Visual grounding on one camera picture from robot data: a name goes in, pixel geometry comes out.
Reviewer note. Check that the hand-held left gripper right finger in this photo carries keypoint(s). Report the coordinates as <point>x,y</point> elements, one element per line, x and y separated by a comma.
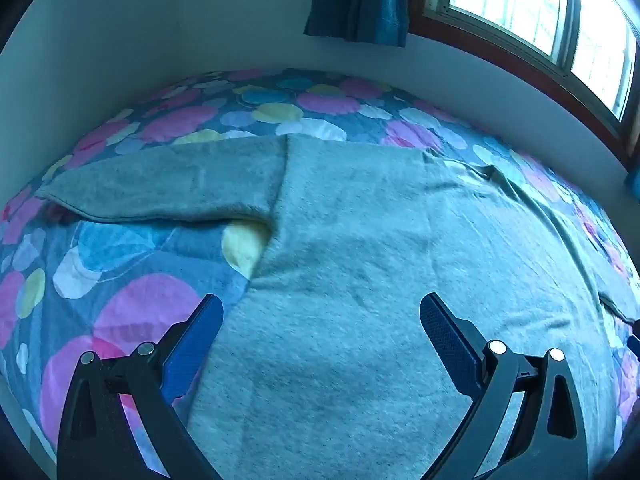
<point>450,345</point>

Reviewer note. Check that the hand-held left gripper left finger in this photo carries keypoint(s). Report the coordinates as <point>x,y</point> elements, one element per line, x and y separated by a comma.
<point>192,345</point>

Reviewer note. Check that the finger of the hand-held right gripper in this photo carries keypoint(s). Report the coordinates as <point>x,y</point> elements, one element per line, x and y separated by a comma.
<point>634,342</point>

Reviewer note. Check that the grey sweatshirt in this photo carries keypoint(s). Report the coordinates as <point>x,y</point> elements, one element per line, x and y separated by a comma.
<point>380,285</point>

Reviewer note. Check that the colourful dotted bed sheet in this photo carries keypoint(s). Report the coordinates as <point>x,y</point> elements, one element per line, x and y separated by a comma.
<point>125,280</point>

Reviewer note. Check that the wooden framed window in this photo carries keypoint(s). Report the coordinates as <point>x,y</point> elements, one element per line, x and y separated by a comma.
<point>545,25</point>

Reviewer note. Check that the blue curtain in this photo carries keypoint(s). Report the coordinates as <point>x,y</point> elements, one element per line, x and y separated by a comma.
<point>360,0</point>

